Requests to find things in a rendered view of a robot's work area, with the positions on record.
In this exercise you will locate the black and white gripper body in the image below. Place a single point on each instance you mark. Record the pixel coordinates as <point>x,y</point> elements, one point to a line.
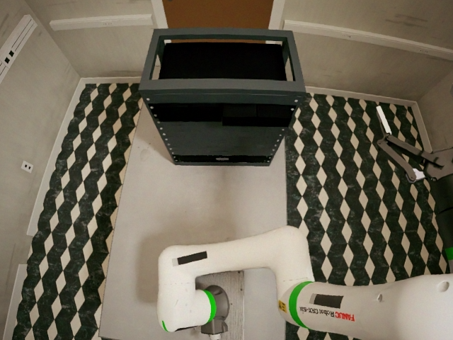
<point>441,179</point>

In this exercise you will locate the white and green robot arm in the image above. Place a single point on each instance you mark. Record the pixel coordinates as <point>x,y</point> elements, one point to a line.
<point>417,308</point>

